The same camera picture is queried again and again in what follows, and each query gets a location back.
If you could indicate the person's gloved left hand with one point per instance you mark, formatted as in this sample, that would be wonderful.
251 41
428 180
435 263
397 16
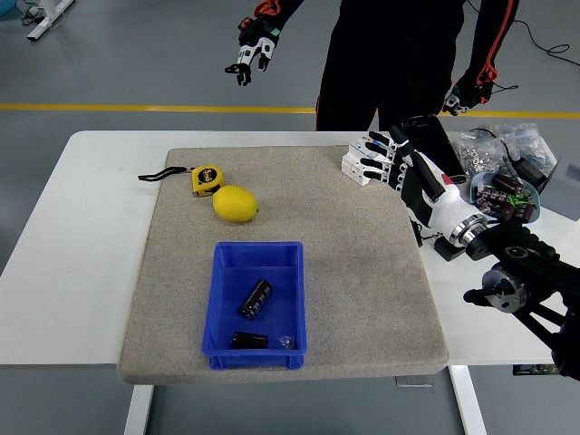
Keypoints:
469 93

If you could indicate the person's gloved right hand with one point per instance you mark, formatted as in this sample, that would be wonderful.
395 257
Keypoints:
254 47

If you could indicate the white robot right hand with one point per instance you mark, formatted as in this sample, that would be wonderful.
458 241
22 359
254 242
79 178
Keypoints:
446 204

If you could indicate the dark maroon cylindrical battery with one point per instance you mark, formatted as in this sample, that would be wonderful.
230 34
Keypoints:
506 182
507 211
249 341
525 214
256 299

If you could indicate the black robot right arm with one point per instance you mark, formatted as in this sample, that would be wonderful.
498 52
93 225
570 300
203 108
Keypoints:
521 254

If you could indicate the glossy black box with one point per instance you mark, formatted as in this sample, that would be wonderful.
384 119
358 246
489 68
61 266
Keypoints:
437 138

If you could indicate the grey box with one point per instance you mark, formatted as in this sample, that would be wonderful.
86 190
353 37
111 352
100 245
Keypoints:
566 181

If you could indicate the blue plastic box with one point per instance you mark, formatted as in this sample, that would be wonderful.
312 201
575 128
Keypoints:
272 272

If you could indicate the light blue bowl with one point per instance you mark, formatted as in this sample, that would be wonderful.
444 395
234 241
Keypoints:
478 183

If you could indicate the small black block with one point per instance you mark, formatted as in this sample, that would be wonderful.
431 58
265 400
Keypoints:
448 249

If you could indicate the clear bag of metal nuts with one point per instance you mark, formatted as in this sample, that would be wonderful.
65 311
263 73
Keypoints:
476 154

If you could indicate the clear bag of small parts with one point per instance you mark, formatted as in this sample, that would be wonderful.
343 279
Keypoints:
525 136

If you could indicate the person in black suit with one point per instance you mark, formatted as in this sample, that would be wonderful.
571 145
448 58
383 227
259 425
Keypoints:
389 59

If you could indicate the black power adapter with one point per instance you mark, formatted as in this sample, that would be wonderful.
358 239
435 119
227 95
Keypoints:
532 171

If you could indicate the white circuit breaker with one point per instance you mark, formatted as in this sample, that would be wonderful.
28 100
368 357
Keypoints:
353 170

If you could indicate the grey-brown mat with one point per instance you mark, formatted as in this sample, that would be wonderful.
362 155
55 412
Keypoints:
362 294

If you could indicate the yellow tape measure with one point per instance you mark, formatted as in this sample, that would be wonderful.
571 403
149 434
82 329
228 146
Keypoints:
206 179

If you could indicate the yellow lemon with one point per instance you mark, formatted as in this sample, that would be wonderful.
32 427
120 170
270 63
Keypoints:
235 204

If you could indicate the table control panel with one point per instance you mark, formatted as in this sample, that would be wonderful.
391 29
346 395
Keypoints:
534 369

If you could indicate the white table leg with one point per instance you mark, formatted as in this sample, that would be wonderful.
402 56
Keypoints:
138 410
469 403

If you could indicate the white desk foot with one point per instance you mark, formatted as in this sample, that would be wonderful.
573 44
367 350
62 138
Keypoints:
45 20

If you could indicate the small clear wrapped item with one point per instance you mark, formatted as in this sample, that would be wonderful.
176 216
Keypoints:
287 341

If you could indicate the light blue object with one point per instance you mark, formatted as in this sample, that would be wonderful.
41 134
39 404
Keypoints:
8 6

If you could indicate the metal bracket under table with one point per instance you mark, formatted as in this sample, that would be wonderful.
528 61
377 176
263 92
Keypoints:
414 381

